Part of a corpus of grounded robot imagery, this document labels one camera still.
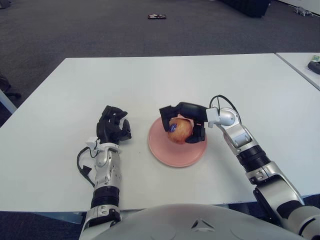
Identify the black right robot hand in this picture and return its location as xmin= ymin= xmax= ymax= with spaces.
xmin=159 ymin=101 xmax=209 ymax=145

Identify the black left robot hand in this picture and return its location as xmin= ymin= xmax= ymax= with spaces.
xmin=96 ymin=104 xmax=133 ymax=146

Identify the red yellow apple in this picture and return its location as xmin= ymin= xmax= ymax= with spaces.
xmin=167 ymin=117 xmax=194 ymax=145

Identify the pink round plate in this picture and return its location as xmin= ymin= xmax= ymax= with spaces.
xmin=147 ymin=116 xmax=208 ymax=168

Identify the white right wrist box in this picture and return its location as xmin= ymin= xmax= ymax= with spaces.
xmin=206 ymin=106 xmax=221 ymax=128

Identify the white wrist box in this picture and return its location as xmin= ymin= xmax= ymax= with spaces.
xmin=206 ymin=106 xmax=221 ymax=128
xmin=86 ymin=136 xmax=101 ymax=149

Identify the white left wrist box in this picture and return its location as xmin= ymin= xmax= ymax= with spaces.
xmin=86 ymin=136 xmax=101 ymax=149

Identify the grey robot torso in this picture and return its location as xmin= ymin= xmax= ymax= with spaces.
xmin=79 ymin=202 xmax=311 ymax=240

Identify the black crate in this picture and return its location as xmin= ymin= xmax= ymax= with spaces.
xmin=219 ymin=0 xmax=272 ymax=18

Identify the black handheld controller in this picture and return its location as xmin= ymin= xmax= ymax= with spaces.
xmin=307 ymin=60 xmax=320 ymax=75

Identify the grey toy figure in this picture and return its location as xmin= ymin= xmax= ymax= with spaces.
xmin=292 ymin=6 xmax=315 ymax=17

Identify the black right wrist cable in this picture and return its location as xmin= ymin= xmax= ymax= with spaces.
xmin=209 ymin=94 xmax=240 ymax=118

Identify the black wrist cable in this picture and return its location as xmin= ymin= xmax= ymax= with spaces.
xmin=76 ymin=146 xmax=97 ymax=187
xmin=209 ymin=94 xmax=240 ymax=118

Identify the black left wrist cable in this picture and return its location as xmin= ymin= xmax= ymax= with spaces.
xmin=76 ymin=146 xmax=97 ymax=187

